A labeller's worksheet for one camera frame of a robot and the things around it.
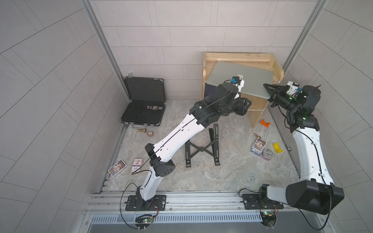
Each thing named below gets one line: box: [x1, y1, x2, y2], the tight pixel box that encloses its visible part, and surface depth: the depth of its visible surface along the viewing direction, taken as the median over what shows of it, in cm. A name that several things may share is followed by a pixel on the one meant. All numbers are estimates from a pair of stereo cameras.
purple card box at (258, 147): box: [251, 137, 268, 157], surface depth 90 cm
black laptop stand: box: [185, 123, 221, 168], surface depth 86 cm
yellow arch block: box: [272, 142, 284, 154], surface depth 92 cm
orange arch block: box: [260, 118, 271, 128], surface depth 104 cm
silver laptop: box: [204, 61, 274, 100], surface depth 74 cm
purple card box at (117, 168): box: [107, 159, 128, 178], surface depth 82 cm
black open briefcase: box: [120, 72, 167, 127], surface depth 108 cm
